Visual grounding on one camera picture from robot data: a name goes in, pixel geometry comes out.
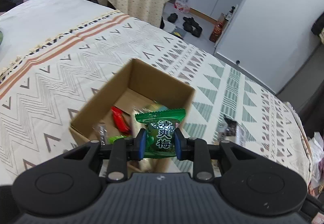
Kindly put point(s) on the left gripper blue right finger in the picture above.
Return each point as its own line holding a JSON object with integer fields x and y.
{"x": 180, "y": 144}

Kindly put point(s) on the dark snack packet on bed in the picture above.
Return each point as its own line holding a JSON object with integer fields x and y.
{"x": 232, "y": 131}

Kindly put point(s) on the brown cardboard box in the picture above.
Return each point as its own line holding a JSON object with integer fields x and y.
{"x": 133, "y": 87}

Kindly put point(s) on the patterned bed blanket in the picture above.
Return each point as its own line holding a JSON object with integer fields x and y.
{"x": 56, "y": 54}

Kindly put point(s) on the red bottle on floor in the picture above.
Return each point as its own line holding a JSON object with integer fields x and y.
{"x": 217, "y": 31}

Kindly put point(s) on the black slipper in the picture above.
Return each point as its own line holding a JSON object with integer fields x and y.
{"x": 172, "y": 18}

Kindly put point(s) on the green plum candy packet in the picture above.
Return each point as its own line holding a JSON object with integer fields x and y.
{"x": 160, "y": 127}

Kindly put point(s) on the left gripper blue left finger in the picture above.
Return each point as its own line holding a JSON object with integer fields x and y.
{"x": 140, "y": 144}

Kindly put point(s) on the red snack packet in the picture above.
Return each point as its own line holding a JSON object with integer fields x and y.
{"x": 119, "y": 121}

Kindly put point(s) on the black shoes pair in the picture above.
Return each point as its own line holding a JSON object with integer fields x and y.
{"x": 190, "y": 25}

